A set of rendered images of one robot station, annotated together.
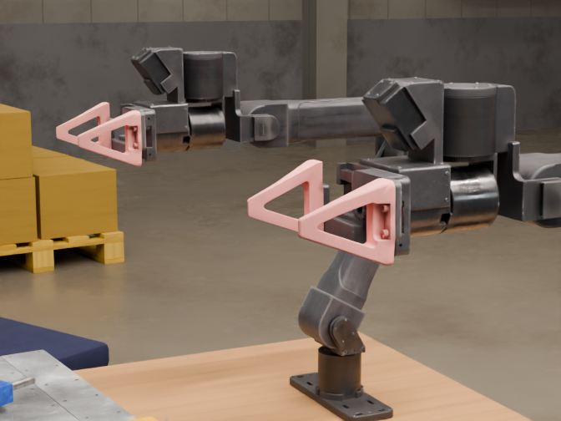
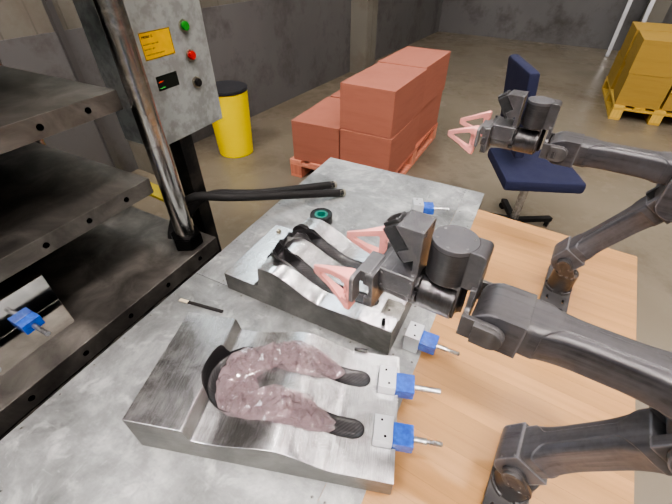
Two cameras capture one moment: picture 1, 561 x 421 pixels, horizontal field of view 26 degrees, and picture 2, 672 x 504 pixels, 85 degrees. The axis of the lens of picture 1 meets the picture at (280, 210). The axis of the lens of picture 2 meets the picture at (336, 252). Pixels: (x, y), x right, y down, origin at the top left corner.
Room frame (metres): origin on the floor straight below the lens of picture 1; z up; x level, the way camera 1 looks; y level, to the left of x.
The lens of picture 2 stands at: (0.74, -0.38, 1.58)
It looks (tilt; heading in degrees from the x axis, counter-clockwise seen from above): 40 degrees down; 58
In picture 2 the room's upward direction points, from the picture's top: straight up
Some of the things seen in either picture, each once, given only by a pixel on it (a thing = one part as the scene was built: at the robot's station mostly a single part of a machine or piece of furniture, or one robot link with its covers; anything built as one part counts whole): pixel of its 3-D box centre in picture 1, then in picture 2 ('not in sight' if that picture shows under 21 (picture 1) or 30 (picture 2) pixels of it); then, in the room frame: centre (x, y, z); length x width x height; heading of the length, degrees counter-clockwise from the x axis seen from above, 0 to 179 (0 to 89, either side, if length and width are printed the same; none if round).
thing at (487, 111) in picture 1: (494, 150); (470, 283); (1.06, -0.19, 1.24); 0.12 x 0.09 x 0.12; 116
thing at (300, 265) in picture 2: not in sight; (326, 261); (1.11, 0.26, 0.92); 0.35 x 0.16 x 0.09; 121
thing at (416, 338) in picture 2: not in sight; (432, 344); (1.22, -0.05, 0.83); 0.13 x 0.05 x 0.05; 122
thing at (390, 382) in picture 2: not in sight; (409, 386); (1.09, -0.11, 0.86); 0.13 x 0.05 x 0.05; 138
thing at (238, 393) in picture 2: not in sight; (277, 378); (0.85, 0.03, 0.90); 0.26 x 0.18 x 0.08; 138
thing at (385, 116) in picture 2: not in sight; (372, 111); (2.76, 2.24, 0.41); 1.45 x 0.98 x 0.81; 25
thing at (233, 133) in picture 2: not in sight; (231, 120); (1.71, 2.99, 0.30); 0.39 x 0.38 x 0.60; 116
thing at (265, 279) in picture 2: not in sight; (323, 270); (1.11, 0.28, 0.87); 0.50 x 0.26 x 0.14; 121
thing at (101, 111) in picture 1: (94, 131); (475, 125); (1.56, 0.24, 1.20); 0.09 x 0.07 x 0.07; 116
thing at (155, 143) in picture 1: (156, 130); (500, 135); (1.56, 0.16, 1.20); 0.10 x 0.07 x 0.07; 26
